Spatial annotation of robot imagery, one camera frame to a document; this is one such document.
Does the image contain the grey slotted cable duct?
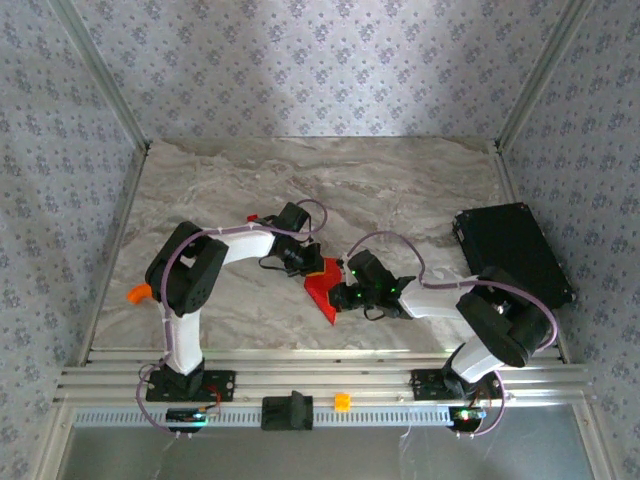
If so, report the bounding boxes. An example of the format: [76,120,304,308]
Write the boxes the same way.
[72,407,454,429]

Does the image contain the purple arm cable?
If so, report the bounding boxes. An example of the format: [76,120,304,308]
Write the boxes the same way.
[136,198,329,440]
[347,230,560,440]

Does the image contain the aluminium table side rail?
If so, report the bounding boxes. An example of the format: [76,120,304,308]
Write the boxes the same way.
[492,144,571,361]
[77,144,151,366]

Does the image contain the aluminium rail frame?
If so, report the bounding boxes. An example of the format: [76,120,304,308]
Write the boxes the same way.
[52,347,591,406]

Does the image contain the aluminium corner post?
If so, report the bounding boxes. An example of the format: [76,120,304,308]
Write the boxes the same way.
[49,0,152,151]
[494,0,596,151]

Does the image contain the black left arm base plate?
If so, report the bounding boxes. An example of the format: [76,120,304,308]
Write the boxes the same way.
[144,369,236,403]

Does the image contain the left controller circuit board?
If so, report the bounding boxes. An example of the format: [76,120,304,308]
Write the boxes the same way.
[164,407,221,426]

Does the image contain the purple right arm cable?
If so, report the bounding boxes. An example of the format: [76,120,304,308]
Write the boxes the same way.
[347,230,560,440]

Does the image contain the black flat box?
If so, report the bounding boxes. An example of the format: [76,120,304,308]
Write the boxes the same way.
[452,201,576,304]

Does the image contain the black mount block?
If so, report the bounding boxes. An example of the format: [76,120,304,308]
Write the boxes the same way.
[260,389,315,432]

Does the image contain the right controller circuit board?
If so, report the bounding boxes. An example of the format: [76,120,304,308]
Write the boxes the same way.
[447,405,486,431]

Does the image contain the controller circuit board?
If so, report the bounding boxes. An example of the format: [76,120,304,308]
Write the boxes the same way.
[447,405,486,431]
[164,407,221,426]

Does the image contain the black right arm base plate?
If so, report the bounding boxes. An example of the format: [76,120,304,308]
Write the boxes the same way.
[410,368,504,401]

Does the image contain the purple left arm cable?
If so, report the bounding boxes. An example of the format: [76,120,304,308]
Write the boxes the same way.
[136,198,329,440]

